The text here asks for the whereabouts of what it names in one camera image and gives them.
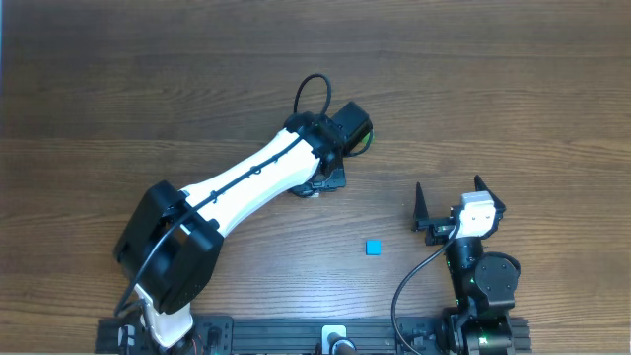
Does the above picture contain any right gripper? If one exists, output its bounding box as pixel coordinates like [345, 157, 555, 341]
[411, 174, 507, 247]

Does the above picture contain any black cable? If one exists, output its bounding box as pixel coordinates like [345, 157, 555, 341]
[390, 220, 462, 355]
[113, 73, 333, 318]

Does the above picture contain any mounting rail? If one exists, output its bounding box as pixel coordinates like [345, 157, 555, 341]
[95, 315, 532, 355]

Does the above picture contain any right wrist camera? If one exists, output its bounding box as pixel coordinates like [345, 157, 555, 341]
[452, 190, 498, 241]

